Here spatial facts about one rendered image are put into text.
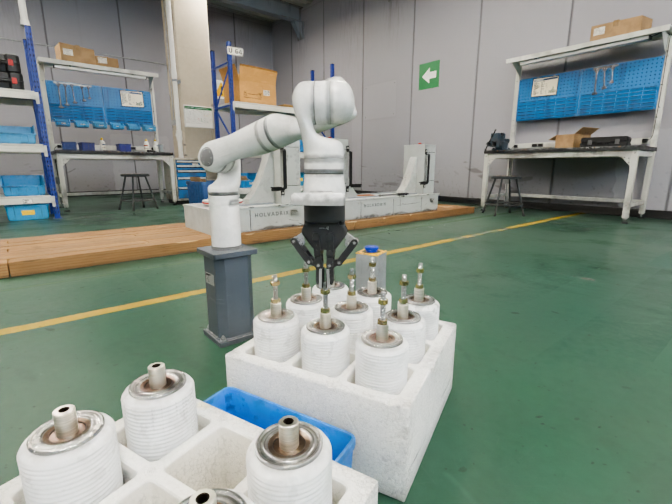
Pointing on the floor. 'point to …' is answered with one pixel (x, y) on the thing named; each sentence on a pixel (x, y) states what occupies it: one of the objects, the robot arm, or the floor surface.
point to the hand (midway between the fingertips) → (325, 277)
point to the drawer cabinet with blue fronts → (183, 169)
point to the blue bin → (231, 401)
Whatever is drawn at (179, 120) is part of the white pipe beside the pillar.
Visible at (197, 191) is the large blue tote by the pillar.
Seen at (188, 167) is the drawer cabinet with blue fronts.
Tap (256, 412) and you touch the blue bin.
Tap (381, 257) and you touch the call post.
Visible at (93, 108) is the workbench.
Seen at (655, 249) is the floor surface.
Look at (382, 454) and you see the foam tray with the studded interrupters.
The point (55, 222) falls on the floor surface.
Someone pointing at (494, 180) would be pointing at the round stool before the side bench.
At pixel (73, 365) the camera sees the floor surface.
